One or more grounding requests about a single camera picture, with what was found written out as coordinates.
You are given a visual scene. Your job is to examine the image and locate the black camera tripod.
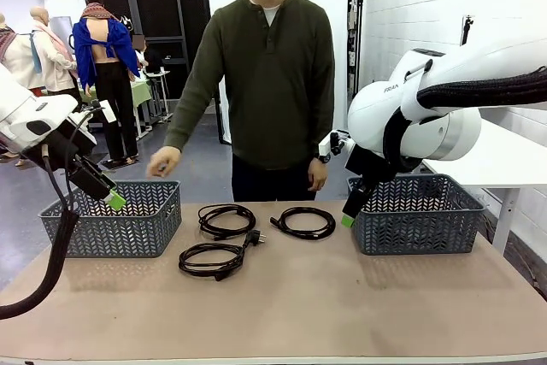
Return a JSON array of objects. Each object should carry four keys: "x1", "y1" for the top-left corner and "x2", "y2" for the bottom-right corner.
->
[{"x1": 461, "y1": 15, "x2": 476, "y2": 46}]

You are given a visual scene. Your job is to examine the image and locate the mannequin in blue top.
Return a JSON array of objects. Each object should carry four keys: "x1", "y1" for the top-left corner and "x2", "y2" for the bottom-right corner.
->
[{"x1": 71, "y1": 0, "x2": 142, "y2": 168}]

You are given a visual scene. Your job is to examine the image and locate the person's left forearm green sleeve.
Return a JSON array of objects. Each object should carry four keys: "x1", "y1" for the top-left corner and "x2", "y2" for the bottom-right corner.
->
[{"x1": 314, "y1": 95, "x2": 337, "y2": 157}]

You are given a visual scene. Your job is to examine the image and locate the black mesh partition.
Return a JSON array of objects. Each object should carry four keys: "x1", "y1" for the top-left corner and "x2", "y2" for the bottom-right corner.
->
[{"x1": 80, "y1": 0, "x2": 211, "y2": 101}]

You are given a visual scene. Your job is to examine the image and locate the person's left hand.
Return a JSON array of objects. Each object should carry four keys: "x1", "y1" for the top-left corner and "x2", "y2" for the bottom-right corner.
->
[{"x1": 307, "y1": 158, "x2": 330, "y2": 192}]

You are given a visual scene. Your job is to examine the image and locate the grey plastic lattice basket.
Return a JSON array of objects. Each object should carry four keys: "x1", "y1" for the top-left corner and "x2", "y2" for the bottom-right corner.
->
[
  {"x1": 346, "y1": 173, "x2": 487, "y2": 256},
  {"x1": 38, "y1": 180, "x2": 183, "y2": 260}
]

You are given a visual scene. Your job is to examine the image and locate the seated background person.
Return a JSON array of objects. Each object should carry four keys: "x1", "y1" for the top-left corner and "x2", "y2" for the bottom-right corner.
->
[{"x1": 131, "y1": 33, "x2": 150, "y2": 70}]

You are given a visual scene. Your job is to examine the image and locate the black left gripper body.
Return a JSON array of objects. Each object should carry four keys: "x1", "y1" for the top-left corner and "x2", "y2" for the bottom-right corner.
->
[{"x1": 50, "y1": 132, "x2": 116, "y2": 203}]

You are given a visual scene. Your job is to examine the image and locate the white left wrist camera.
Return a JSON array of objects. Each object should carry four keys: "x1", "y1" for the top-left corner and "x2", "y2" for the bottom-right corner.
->
[{"x1": 63, "y1": 98, "x2": 116, "y2": 144}]

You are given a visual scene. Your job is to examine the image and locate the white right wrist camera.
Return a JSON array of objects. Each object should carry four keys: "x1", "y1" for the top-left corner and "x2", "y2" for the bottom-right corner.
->
[{"x1": 318, "y1": 128, "x2": 355, "y2": 160}]

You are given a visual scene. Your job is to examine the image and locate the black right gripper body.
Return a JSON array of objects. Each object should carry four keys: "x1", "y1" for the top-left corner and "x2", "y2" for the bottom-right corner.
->
[{"x1": 344, "y1": 144, "x2": 400, "y2": 206}]

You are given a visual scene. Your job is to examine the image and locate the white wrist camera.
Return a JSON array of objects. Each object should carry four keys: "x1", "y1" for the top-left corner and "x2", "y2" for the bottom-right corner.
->
[
  {"x1": 318, "y1": 128, "x2": 355, "y2": 160},
  {"x1": 63, "y1": 98, "x2": 116, "y2": 144}
]

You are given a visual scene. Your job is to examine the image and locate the small white desk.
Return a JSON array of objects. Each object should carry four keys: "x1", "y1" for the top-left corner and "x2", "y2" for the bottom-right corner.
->
[{"x1": 144, "y1": 68, "x2": 174, "y2": 123}]

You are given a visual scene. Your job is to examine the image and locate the table with green cloth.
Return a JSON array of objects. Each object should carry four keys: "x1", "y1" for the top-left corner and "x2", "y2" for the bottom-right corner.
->
[{"x1": 80, "y1": 80, "x2": 154, "y2": 140}]

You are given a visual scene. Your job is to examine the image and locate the person's right forearm green sleeve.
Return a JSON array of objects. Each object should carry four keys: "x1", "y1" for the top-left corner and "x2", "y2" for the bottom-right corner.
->
[{"x1": 164, "y1": 91, "x2": 217, "y2": 154}]

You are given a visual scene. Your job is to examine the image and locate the black braided arm cable sleeve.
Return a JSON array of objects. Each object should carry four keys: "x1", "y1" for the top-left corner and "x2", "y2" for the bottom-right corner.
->
[
  {"x1": 382, "y1": 66, "x2": 547, "y2": 172},
  {"x1": 0, "y1": 110, "x2": 93, "y2": 321}
]

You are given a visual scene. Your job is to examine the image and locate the black braided right arm cable sleeve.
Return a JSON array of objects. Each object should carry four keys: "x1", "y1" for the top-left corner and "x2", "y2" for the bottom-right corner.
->
[{"x1": 382, "y1": 66, "x2": 547, "y2": 172}]

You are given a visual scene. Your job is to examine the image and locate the mannequin with pink scarf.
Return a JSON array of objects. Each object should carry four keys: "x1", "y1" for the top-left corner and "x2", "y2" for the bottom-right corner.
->
[{"x1": 29, "y1": 5, "x2": 85, "y2": 110}]

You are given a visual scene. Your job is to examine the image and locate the person in green henley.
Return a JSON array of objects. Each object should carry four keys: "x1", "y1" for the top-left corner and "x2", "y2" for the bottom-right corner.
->
[{"x1": 164, "y1": 0, "x2": 337, "y2": 203}]

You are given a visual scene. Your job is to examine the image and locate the black braided left arm cable sleeve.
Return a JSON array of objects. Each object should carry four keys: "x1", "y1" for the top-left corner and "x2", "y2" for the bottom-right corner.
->
[{"x1": 0, "y1": 110, "x2": 93, "y2": 321}]

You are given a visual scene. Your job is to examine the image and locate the person's right hand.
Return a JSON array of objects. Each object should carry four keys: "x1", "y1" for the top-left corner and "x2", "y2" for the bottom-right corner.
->
[{"x1": 146, "y1": 145, "x2": 183, "y2": 180}]

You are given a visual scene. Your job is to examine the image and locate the black power cable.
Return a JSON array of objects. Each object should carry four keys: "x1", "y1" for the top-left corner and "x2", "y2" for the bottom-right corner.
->
[
  {"x1": 178, "y1": 229, "x2": 268, "y2": 283},
  {"x1": 269, "y1": 206, "x2": 337, "y2": 241},
  {"x1": 197, "y1": 203, "x2": 257, "y2": 241}
]

